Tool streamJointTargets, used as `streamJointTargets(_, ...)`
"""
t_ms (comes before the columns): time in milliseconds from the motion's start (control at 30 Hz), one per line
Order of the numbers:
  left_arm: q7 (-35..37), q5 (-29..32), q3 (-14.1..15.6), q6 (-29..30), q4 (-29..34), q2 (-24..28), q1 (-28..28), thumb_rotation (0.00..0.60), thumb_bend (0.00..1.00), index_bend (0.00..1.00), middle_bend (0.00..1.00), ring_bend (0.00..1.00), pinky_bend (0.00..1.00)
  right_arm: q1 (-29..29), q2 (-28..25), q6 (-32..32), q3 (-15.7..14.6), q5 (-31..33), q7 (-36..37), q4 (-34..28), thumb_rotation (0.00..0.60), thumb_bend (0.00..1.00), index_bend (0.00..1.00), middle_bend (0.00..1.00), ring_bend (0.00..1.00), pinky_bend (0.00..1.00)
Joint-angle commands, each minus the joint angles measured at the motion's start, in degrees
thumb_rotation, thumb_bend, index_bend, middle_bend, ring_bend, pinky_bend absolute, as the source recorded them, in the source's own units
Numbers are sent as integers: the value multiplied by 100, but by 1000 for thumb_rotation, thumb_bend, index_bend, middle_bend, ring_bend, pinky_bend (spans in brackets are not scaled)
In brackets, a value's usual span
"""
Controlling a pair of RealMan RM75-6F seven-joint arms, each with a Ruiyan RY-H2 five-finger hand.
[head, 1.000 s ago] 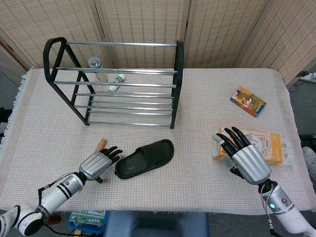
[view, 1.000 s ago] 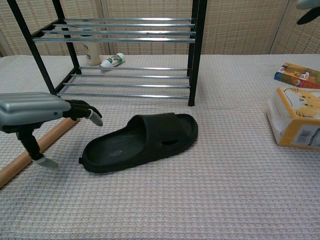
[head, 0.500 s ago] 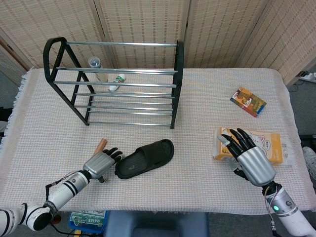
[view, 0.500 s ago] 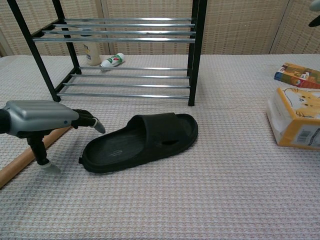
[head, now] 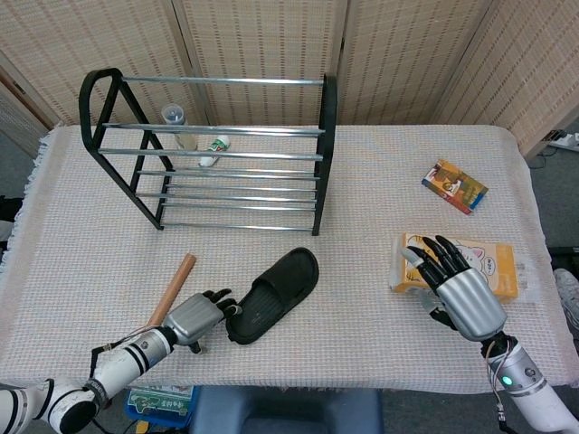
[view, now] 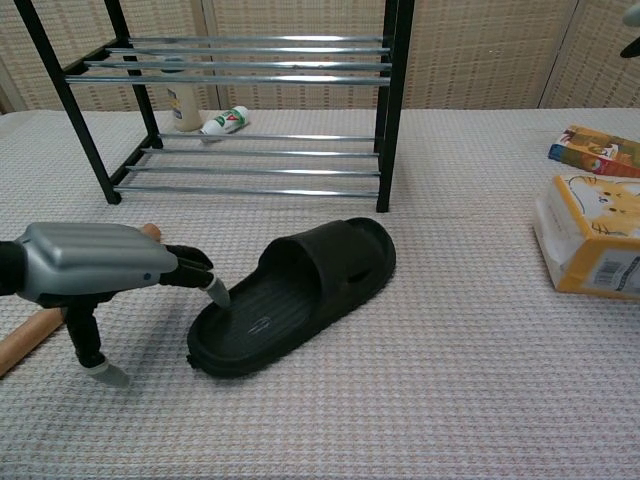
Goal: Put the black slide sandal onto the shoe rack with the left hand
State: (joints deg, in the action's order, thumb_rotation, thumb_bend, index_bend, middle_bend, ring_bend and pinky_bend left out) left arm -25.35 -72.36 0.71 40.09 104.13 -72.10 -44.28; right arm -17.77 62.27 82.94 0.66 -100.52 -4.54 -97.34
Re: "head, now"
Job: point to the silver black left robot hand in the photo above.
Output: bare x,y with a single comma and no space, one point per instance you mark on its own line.
194,316

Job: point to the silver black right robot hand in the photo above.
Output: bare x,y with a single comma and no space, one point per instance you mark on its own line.
470,303

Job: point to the black slipper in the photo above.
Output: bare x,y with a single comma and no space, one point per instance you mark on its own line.
271,298

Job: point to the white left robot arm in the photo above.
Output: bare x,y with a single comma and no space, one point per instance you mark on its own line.
117,366

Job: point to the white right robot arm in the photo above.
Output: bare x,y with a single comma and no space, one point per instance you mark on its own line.
529,389

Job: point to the black metal shoe rack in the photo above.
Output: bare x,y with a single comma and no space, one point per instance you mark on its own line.
328,135

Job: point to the wooden rolling pin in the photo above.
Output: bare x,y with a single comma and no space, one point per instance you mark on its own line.
176,285

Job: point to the cat print tissue pack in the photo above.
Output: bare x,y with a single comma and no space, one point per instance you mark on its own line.
497,267

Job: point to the blue box with green label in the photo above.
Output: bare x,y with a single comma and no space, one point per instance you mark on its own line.
158,402

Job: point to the white sneaker with laces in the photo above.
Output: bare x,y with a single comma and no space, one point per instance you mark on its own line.
567,294

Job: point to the orange blue carton box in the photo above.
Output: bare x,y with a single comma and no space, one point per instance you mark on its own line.
454,185

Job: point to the blue chair seat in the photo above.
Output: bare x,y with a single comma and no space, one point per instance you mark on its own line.
285,411

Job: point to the white woven tablecloth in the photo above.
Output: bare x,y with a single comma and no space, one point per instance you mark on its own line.
362,217

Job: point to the small white green bottle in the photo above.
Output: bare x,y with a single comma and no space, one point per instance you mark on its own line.
217,145

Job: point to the white power strip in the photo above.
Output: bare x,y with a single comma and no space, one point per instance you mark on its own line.
567,140

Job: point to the beige folding screen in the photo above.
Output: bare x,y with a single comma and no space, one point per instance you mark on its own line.
271,40

